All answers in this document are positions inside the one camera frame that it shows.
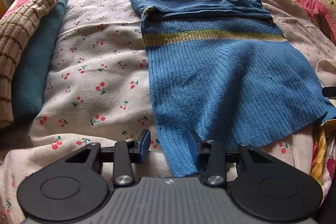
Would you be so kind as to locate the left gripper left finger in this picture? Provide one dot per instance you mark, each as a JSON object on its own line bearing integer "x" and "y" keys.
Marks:
{"x": 135, "y": 150}

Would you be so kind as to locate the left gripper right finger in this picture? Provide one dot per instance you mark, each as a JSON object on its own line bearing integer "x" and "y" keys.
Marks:
{"x": 211, "y": 156}

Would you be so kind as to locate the blue knit sweater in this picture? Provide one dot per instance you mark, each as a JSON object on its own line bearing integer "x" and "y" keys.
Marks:
{"x": 222, "y": 69}

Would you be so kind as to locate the cherry print bed sheet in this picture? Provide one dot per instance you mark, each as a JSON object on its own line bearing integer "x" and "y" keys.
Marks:
{"x": 97, "y": 90}

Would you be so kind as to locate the teal folded garment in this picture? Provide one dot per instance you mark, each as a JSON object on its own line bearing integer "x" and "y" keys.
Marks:
{"x": 29, "y": 80}

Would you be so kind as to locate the beige brown striped knit garment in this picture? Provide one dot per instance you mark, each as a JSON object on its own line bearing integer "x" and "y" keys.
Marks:
{"x": 16, "y": 29}

